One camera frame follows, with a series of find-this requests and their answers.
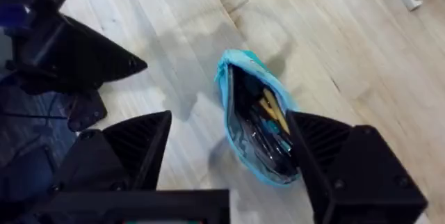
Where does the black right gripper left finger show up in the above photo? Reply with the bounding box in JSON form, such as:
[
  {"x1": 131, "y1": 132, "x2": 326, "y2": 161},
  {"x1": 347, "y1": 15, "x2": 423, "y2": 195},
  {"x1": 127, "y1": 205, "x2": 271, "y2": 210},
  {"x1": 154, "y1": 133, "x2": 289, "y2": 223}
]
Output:
[{"x1": 51, "y1": 110, "x2": 173, "y2": 193}]

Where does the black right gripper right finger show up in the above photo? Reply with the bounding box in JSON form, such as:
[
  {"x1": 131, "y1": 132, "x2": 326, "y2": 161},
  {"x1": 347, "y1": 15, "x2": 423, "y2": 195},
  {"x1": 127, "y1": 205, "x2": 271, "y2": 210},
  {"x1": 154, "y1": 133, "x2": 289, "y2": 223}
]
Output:
[{"x1": 285, "y1": 110, "x2": 429, "y2": 224}]

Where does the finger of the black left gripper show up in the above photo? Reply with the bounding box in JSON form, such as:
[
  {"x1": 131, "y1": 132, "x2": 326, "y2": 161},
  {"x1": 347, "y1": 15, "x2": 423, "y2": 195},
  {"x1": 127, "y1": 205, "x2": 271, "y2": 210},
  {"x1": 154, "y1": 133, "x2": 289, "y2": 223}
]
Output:
[{"x1": 13, "y1": 13, "x2": 149, "y2": 96}]

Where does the light blue zip bag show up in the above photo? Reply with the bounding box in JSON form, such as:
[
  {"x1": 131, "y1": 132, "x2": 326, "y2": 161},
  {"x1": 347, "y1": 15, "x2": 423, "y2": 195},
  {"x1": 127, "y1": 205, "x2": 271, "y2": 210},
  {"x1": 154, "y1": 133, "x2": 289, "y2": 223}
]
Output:
[{"x1": 214, "y1": 49, "x2": 302, "y2": 187}]

